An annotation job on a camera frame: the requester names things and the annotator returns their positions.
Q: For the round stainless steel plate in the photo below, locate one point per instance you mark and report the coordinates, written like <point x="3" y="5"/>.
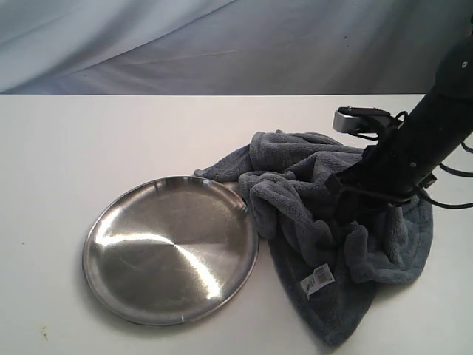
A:
<point x="170" y="251"/>

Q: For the white printed clothing care label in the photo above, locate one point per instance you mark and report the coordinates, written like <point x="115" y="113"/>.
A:
<point x="319" y="278"/>

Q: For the white backdrop sheet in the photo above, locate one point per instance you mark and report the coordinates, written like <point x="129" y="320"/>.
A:
<point x="226" y="47"/>

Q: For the grey-blue fleece towel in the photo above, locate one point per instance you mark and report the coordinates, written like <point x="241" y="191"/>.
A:
<point x="281" y="176"/>

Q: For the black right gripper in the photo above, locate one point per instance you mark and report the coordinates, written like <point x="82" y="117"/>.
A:
<point x="389" y="172"/>

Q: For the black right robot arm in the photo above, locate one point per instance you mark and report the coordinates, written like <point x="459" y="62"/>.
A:
<point x="442" y="120"/>

